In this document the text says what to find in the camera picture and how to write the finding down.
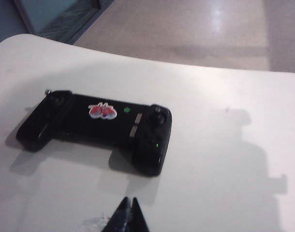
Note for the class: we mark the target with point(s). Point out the black remote control with sticker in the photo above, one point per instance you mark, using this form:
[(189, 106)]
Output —
[(96, 125)]

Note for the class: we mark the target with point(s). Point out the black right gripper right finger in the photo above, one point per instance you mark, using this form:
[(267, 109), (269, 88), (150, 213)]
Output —
[(137, 221)]

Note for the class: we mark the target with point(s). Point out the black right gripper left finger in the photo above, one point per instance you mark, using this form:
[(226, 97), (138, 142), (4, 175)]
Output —
[(118, 220)]

